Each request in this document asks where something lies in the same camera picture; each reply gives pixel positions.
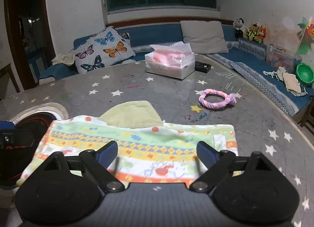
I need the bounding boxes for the butterfly print pillow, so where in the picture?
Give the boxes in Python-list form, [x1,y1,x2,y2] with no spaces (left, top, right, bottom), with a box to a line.
[71,26,135,73]

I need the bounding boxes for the dark wooden doorway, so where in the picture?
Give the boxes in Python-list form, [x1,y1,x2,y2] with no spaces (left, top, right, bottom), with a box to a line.
[4,0,55,90]

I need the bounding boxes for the small black box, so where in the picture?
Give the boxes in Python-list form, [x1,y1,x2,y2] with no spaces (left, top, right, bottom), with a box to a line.
[195,61,211,73]

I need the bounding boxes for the cream crocheted cloth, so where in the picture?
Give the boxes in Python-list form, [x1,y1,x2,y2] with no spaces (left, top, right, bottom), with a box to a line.
[51,53,75,66]

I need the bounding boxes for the colourful pinwheel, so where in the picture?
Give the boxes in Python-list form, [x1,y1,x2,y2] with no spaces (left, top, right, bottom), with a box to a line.
[296,17,313,55]

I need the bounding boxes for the clear plastic toy box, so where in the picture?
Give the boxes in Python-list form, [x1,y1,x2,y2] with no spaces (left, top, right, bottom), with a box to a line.
[266,44,302,73]

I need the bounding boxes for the panda plush toy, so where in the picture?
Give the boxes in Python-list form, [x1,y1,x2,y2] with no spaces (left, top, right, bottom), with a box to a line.
[233,17,244,38]

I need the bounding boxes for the blue sofa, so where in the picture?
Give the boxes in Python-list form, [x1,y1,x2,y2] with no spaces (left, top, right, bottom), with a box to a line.
[39,21,313,116]

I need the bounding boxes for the beige cloth on sofa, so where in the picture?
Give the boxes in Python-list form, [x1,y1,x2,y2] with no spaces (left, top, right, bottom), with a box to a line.
[263,66,308,97]

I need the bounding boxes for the yellow and orange plush toys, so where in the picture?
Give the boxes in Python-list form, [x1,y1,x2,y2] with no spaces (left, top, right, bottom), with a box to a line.
[243,23,267,44]

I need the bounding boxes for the colourful patterned baby garment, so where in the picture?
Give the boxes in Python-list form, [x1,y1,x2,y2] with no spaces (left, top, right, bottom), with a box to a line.
[17,115,238,186]

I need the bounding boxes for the dark wooden desk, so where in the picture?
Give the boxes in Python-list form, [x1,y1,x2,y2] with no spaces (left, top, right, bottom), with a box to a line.
[0,63,20,100]

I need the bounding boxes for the pink braided rope ring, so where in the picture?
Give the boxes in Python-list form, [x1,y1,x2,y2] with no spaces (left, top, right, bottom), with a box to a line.
[198,88,237,109]

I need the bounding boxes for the beige cushion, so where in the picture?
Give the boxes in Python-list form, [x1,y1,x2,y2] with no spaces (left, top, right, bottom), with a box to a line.
[180,21,229,54]

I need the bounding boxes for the built-in induction cooktop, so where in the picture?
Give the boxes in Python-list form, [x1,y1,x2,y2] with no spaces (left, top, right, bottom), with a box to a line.
[1,103,69,191]

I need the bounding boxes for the green plastic bowl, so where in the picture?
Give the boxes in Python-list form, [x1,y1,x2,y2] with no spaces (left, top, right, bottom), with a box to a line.
[295,63,314,87]

